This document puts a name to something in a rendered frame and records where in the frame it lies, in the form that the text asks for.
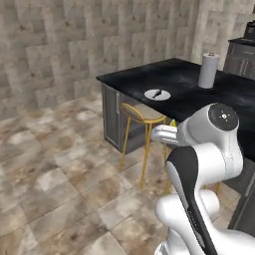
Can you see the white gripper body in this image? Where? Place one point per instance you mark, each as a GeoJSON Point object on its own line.
{"type": "Point", "coordinates": [164, 134]}

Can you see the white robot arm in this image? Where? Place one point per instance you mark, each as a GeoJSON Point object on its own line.
{"type": "Point", "coordinates": [215, 156]}

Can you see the white round plate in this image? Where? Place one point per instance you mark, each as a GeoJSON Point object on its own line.
{"type": "Point", "coordinates": [164, 95]}

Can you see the dark fish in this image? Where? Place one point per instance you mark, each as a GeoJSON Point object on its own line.
{"type": "Point", "coordinates": [156, 94]}

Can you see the dark grey island cabinet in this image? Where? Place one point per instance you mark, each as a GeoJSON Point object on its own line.
{"type": "Point", "coordinates": [111, 116]}

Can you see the white paper towel roll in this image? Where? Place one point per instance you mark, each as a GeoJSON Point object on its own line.
{"type": "Point", "coordinates": [208, 71]}

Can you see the black coffee machine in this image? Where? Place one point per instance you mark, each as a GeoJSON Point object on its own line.
{"type": "Point", "coordinates": [250, 30]}

